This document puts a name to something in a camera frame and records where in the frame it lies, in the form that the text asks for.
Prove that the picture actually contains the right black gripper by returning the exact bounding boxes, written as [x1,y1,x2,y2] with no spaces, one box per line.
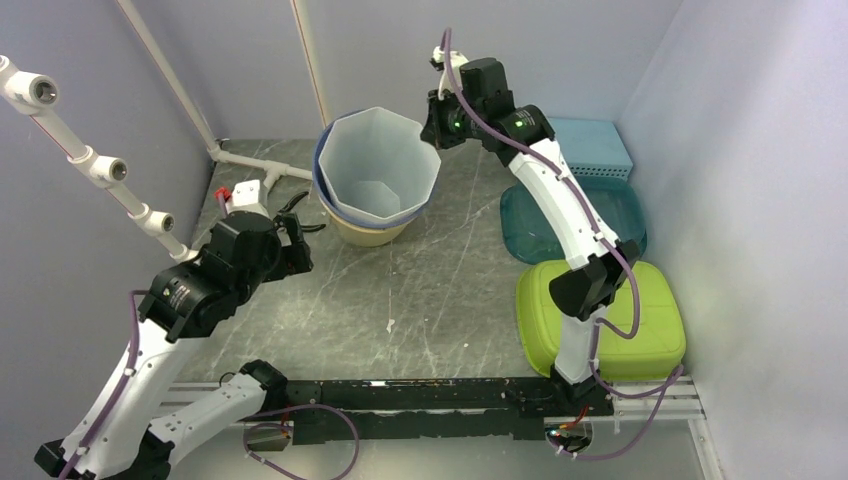
[419,86,484,151]

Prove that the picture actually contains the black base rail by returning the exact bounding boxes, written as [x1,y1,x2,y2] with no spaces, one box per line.
[247,377,614,445]

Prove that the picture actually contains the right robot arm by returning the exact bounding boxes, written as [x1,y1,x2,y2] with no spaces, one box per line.
[420,47,641,415]

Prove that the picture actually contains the purple cable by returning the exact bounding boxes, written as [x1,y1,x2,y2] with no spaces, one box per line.
[440,27,685,463]
[56,288,360,480]

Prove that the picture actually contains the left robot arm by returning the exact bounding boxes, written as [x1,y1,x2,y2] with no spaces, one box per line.
[34,211,313,479]

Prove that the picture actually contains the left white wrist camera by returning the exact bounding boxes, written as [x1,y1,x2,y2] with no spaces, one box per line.
[214,179,269,218]

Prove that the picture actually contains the translucent white bucket liner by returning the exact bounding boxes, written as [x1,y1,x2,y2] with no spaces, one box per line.
[317,106,443,221]

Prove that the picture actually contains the lime green tub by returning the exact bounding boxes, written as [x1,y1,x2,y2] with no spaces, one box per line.
[516,260,686,382]

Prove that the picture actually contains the white PVC pipe frame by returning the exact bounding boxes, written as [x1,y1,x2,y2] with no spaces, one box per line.
[1,1,323,271]

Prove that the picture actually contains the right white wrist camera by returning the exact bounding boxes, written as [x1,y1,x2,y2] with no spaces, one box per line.
[430,45,469,101]

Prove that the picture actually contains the blue bucket rim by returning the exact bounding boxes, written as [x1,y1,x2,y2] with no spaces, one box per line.
[312,109,431,231]

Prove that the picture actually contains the beige bucket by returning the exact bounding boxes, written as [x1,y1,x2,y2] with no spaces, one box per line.
[322,203,409,248]

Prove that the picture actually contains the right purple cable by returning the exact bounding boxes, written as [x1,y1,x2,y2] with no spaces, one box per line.
[440,27,685,463]

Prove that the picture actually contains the teal transparent tub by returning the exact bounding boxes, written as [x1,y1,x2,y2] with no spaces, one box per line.
[500,176,648,265]

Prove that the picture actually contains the light blue perforated basket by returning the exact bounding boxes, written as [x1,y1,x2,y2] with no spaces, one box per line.
[549,118,633,181]

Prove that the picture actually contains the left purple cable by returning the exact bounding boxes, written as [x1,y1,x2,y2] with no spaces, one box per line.
[56,288,360,480]

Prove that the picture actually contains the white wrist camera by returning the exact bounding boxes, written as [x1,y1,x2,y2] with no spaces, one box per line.
[430,45,469,101]
[214,179,269,218]

